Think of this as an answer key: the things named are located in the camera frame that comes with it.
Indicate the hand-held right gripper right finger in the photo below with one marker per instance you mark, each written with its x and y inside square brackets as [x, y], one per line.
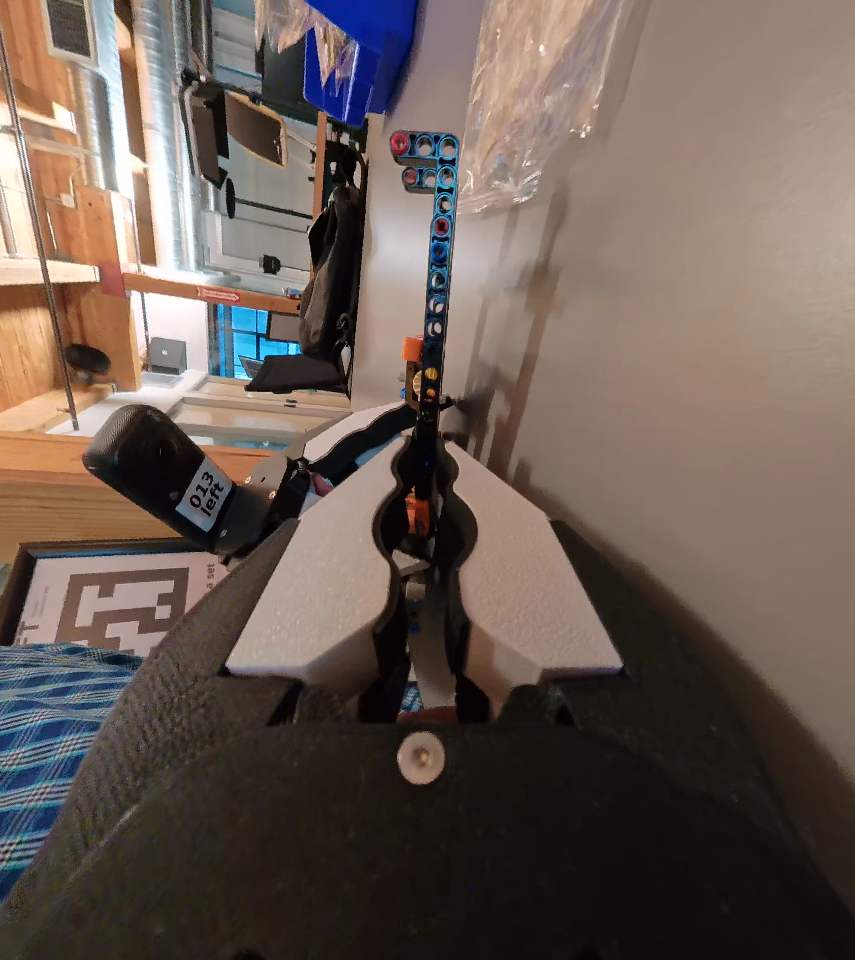
[532, 600]

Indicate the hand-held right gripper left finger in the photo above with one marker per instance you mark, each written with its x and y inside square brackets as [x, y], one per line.
[307, 600]

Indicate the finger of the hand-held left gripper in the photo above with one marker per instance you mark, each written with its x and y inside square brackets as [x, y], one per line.
[337, 439]

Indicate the black lego chassis assembly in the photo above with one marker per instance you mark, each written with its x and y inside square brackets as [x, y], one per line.
[442, 262]

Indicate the black monitor on arm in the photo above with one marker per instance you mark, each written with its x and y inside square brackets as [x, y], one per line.
[206, 135]

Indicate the black round stool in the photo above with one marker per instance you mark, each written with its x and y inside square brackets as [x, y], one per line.
[88, 361]

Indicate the paned window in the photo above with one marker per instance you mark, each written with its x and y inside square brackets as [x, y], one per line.
[255, 337]

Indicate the framed printed marker board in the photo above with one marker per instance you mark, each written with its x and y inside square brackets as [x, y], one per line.
[120, 600]

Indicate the black backpack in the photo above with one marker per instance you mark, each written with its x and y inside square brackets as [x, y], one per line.
[334, 262]

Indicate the thin metal pole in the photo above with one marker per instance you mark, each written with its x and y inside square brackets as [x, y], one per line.
[34, 217]

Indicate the person's blue plaid clothing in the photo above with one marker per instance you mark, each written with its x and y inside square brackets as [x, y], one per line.
[15, 750]

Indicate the blue plastic bin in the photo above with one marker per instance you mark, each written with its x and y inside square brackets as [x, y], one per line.
[367, 75]

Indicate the clear plastic bag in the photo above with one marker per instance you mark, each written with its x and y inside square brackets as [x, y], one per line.
[540, 90]

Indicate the white air vent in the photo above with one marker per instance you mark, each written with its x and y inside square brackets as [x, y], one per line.
[71, 30]

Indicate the silver ventilation duct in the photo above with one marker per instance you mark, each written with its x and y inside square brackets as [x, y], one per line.
[169, 135]
[97, 127]

